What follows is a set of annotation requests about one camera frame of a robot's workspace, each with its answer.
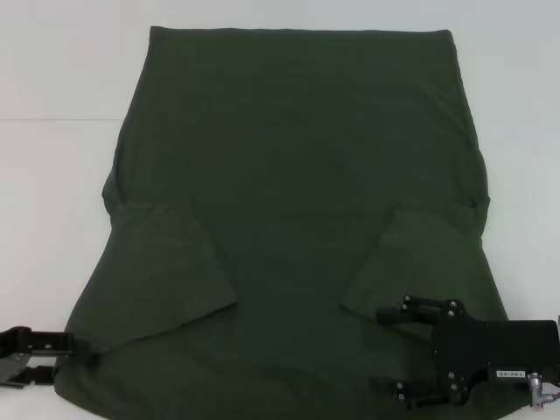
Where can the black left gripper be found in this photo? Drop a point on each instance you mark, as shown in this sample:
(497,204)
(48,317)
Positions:
(13,350)

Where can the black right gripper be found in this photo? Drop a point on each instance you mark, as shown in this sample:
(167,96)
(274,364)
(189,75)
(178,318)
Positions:
(481,350)

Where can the dark green t-shirt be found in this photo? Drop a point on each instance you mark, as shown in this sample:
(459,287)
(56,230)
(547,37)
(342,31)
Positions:
(284,175)

